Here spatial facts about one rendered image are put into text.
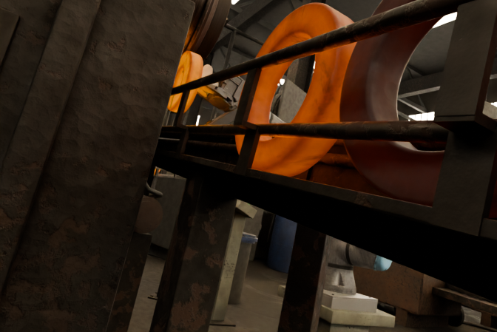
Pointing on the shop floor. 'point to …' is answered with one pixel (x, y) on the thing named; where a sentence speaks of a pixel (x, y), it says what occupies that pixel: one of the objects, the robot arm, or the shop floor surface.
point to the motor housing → (134, 265)
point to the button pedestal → (242, 210)
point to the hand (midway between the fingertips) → (186, 75)
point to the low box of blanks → (407, 295)
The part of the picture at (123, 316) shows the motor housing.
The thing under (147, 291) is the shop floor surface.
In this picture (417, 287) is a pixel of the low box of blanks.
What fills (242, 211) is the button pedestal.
